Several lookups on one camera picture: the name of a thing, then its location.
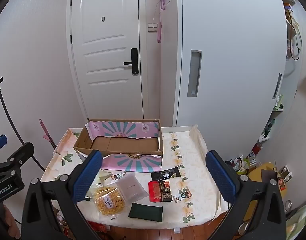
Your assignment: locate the red snack packet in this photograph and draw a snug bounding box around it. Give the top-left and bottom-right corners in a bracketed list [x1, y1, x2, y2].
[148, 181, 164, 202]

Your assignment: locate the clear bag of yellow snacks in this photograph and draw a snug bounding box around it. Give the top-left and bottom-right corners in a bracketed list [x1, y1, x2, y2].
[92, 185, 125, 216]

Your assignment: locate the black and brown snack packet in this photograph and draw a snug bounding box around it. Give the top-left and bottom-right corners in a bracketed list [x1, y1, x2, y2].
[160, 180, 174, 203]

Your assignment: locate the white shelf unit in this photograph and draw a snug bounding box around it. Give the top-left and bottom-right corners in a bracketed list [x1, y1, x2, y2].
[258, 94, 286, 140]

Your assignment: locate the long black snack packet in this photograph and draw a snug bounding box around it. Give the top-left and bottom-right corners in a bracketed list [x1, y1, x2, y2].
[150, 167, 181, 182]

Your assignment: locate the cardboard box with pink lining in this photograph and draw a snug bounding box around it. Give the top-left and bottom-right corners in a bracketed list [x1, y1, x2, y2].
[73, 119, 164, 174]

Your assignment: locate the translucent grey packet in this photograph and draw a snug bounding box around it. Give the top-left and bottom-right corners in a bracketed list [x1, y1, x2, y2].
[116, 173, 150, 202]

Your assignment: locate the floral tablecloth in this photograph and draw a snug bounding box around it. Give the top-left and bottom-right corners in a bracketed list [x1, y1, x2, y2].
[41, 125, 230, 228]

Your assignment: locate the green cracker packet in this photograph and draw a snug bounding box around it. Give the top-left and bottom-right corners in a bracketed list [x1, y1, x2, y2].
[128, 202, 163, 223]

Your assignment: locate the pink fly swatter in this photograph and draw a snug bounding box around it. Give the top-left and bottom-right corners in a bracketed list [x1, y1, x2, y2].
[39, 119, 57, 149]

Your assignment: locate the black cable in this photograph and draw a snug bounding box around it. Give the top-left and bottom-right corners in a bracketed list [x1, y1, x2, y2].
[0, 76, 44, 171]

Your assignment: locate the light green cushion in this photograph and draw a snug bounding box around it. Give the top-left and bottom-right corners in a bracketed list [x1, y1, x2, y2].
[285, 204, 306, 240]

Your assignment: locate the small white and green packet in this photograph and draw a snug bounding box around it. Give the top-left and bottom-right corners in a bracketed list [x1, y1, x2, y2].
[173, 189, 193, 202]

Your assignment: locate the white panelled door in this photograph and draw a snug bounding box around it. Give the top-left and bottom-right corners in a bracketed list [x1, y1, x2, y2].
[66, 0, 146, 121]

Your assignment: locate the green bottle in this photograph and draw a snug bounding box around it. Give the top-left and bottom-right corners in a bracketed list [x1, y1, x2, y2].
[265, 119, 276, 138]

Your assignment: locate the pink jump rope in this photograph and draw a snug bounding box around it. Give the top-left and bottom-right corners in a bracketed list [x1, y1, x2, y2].
[153, 0, 171, 43]

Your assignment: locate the black door lock handle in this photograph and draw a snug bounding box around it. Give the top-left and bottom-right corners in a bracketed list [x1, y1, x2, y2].
[123, 48, 138, 75]

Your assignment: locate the yellow stool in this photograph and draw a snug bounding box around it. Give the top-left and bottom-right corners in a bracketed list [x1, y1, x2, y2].
[239, 162, 279, 222]

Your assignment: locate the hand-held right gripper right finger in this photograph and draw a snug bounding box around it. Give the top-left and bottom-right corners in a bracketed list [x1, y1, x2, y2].
[205, 150, 286, 240]

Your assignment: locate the person's left hand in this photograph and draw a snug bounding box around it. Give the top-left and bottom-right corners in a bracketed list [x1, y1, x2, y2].
[3, 204, 21, 239]

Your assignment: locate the white triangular packet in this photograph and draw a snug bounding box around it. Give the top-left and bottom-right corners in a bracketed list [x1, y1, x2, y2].
[98, 170, 114, 184]

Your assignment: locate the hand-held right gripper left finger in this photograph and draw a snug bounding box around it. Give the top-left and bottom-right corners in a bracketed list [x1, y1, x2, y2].
[21, 149, 103, 240]

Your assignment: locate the white wardrobe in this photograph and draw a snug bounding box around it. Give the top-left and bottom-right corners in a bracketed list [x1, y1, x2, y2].
[176, 0, 299, 128]

